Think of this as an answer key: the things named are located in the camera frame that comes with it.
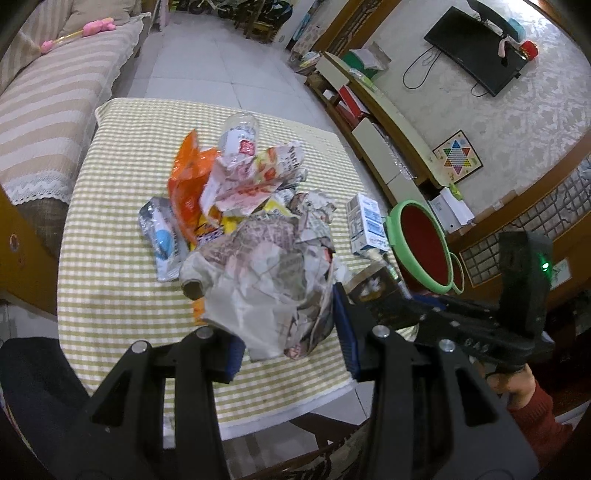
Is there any person's right hand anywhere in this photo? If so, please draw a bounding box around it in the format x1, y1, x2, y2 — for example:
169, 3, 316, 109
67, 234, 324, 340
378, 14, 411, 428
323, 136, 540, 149
486, 364, 537, 410

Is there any long tv cabinet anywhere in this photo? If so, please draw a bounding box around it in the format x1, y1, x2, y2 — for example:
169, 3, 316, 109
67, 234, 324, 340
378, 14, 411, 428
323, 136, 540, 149
304, 53, 475, 233

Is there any chinese checkers board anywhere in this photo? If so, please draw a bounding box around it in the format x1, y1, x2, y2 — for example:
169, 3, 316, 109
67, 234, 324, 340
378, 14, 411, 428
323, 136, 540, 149
433, 130, 483, 186

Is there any orange snack bag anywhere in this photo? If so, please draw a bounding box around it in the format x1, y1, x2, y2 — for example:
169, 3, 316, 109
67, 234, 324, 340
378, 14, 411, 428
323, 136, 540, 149
167, 129, 219, 245

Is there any pink white paper wrapper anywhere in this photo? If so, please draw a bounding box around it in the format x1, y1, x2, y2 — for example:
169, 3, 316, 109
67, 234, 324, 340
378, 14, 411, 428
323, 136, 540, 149
199, 141, 304, 224

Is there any silver blue snack wrapper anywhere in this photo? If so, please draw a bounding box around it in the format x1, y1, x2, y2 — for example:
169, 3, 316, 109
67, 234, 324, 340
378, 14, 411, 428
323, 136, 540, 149
138, 197, 189, 282

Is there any newspaper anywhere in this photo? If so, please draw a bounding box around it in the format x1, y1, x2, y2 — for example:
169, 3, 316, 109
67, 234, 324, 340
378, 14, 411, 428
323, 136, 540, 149
179, 190, 353, 361

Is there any white blue carton box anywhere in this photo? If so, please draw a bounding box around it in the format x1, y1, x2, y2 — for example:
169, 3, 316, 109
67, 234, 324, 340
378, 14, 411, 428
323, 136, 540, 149
346, 193, 390, 255

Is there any clear plastic water bottle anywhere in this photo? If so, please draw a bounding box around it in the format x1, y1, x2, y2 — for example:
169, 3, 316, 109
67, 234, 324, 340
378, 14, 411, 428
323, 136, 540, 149
218, 111, 259, 165

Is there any yellow drink carton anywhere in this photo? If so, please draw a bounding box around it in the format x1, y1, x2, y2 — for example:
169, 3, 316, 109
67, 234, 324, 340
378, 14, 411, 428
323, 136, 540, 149
189, 205, 245, 249

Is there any striped beige sofa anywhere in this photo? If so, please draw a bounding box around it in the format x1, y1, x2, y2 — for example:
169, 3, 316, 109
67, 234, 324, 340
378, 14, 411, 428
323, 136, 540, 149
1, 1, 149, 256

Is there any black wall television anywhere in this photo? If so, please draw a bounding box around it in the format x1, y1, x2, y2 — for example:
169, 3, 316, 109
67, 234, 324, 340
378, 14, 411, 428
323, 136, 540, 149
424, 6, 528, 97

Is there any red sleeve right forearm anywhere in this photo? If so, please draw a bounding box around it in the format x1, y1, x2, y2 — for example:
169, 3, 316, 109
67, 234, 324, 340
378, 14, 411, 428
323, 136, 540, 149
508, 382, 573, 469

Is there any green checkered tablecloth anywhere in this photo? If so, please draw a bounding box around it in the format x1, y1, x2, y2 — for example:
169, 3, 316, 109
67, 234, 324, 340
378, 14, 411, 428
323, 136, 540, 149
56, 97, 419, 441

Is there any green red trash bin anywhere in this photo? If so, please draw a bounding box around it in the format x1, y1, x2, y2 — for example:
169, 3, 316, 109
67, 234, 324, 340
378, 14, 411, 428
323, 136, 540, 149
385, 200, 465, 295

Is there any pink toy wand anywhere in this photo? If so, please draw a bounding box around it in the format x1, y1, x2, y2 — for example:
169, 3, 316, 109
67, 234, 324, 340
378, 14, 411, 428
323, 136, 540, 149
39, 18, 116, 55

